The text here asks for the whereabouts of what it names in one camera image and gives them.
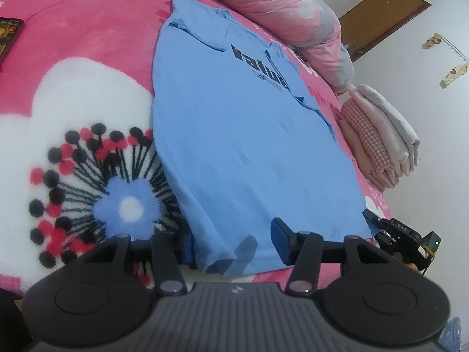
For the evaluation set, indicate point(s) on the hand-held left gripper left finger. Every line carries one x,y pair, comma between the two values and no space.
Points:
187,251

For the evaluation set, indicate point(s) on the pink floral blanket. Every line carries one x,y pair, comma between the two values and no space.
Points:
88,62

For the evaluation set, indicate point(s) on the blue plastic bag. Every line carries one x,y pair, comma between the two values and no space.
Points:
450,333

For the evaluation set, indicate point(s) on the blue t-shirt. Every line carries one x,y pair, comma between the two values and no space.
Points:
238,146

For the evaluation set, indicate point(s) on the pink and grey quilt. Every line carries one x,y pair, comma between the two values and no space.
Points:
278,11

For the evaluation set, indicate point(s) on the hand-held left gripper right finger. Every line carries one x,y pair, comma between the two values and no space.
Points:
280,238

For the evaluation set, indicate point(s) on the light grey folded cloth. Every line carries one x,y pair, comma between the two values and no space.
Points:
397,124

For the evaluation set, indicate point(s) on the brown wooden door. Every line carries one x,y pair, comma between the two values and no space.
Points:
381,18

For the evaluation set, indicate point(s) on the wall hook rail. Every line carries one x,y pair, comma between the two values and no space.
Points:
454,47

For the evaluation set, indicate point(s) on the beige folded cloth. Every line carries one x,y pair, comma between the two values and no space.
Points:
361,165

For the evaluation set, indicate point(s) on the yellowish hanging cloth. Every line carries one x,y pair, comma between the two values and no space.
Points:
434,40
452,77

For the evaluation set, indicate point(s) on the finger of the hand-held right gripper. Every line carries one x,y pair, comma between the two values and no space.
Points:
372,218

